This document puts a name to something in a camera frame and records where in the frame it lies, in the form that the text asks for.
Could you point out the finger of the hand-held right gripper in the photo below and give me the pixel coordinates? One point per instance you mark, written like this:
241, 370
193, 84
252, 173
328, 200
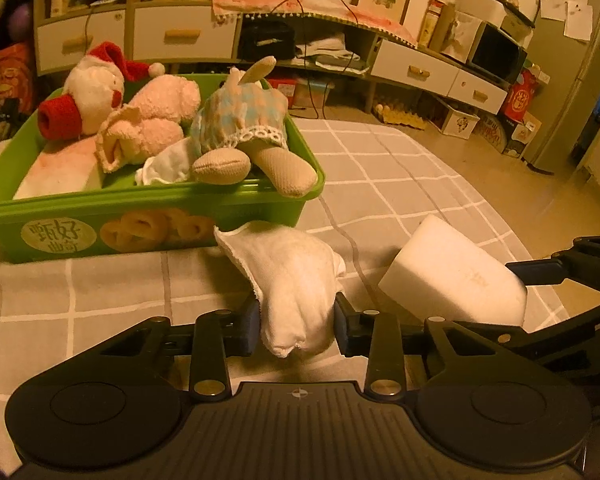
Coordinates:
540, 270
580, 340

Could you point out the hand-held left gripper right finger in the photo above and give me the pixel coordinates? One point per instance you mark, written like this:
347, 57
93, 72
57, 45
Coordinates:
341, 325

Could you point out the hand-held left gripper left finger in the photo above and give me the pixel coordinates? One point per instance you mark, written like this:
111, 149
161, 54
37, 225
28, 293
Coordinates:
250, 327

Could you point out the white cloth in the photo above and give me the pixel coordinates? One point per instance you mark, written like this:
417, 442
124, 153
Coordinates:
167, 165
290, 280

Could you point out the white sponge block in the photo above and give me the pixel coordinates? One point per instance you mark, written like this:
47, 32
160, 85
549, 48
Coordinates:
450, 270

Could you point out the green plastic box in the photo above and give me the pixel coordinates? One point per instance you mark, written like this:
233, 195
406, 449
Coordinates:
155, 205

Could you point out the beige rabbit doll checked dress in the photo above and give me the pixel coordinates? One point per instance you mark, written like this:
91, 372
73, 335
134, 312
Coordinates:
240, 110

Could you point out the pink plush toy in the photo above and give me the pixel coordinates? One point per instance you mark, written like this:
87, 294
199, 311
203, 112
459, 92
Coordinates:
160, 105

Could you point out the pink sponge block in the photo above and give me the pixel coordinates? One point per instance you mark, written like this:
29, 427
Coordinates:
60, 170

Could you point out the white plush toy red hat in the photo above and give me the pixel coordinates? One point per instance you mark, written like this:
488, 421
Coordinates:
95, 85

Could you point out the grey checked blanket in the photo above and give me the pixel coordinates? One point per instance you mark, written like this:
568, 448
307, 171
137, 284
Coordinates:
405, 175

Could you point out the white cardboard box with figure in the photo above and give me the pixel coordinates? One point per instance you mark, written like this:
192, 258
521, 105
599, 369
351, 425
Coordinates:
457, 122

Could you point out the red gift box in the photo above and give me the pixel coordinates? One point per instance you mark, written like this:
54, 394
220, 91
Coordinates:
520, 97

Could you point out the white cabinet drawer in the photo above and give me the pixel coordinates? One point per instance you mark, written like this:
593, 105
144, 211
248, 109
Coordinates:
77, 45
477, 92
415, 70
182, 35

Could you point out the grey refrigerator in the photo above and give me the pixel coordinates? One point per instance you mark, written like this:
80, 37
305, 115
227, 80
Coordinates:
575, 75

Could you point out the egg tray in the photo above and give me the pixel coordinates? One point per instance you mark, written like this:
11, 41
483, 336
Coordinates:
400, 116

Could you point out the black microwave oven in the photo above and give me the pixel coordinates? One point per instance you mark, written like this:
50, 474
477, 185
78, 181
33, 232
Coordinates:
497, 52

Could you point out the green wooden cabinet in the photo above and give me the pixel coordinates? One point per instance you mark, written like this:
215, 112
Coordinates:
330, 67

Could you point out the white appliance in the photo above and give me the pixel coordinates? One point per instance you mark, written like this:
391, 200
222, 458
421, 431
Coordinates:
480, 5

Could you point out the black bag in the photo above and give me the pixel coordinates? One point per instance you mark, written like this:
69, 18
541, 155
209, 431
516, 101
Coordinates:
267, 40

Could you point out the pink table runner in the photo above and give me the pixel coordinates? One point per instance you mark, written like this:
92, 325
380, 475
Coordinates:
330, 10

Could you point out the orange shopping bag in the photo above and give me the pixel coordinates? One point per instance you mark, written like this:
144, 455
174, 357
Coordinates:
10, 77

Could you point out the purple ball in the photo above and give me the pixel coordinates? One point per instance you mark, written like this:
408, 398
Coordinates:
20, 19

